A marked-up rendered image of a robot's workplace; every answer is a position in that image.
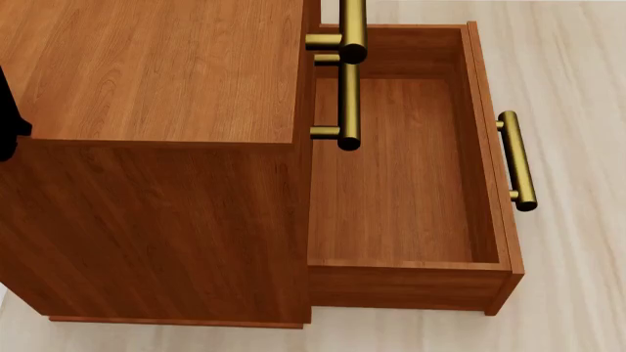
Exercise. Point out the brown wooden cabinet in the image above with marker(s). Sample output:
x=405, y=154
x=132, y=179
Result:
x=156, y=154

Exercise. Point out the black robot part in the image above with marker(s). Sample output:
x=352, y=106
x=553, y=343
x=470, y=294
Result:
x=7, y=124

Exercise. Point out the open wooden drawer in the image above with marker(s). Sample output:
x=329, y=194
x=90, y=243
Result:
x=391, y=183

